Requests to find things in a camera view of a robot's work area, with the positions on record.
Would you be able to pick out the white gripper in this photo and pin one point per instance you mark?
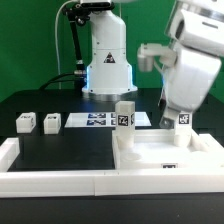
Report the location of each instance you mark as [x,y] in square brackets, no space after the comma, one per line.
[187,74]

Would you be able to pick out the white square table top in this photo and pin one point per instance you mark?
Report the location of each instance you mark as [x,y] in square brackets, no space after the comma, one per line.
[155,149]

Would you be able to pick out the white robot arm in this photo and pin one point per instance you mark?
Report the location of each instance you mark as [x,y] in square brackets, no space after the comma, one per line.
[197,24]

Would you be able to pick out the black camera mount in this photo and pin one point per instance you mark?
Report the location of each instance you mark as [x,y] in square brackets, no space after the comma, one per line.
[79,12]

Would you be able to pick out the white marker sheet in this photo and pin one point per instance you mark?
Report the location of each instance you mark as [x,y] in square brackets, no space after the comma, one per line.
[104,119]

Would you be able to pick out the white U-shaped fence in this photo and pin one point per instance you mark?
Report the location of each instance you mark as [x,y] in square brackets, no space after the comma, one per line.
[103,182]

